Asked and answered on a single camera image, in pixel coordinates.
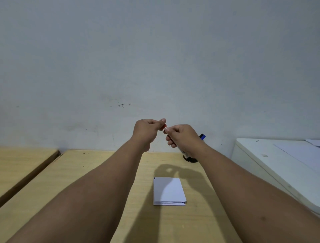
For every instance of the person's left hand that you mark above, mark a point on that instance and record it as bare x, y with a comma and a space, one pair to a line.
142, 131

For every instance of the person's right hand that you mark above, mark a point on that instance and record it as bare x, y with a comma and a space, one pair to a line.
186, 139

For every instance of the person's right thumb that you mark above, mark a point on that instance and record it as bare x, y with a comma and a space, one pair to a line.
172, 129

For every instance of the person's left thumb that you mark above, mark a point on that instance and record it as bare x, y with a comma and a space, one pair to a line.
157, 121

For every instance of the person's left forearm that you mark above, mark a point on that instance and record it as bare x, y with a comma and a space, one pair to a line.
100, 185

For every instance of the person's right forearm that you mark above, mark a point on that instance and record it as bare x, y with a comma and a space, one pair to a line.
250, 197

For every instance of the blue capped marker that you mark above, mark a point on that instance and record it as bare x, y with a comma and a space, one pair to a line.
202, 136

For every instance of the pen holder with black base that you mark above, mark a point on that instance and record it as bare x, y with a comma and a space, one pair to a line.
190, 159

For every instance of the folded white paper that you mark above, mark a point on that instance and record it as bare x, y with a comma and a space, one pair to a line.
168, 191

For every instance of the white cabinet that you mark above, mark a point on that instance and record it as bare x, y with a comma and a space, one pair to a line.
270, 165

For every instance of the large white paper sheet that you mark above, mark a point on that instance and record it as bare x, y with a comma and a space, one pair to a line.
300, 154

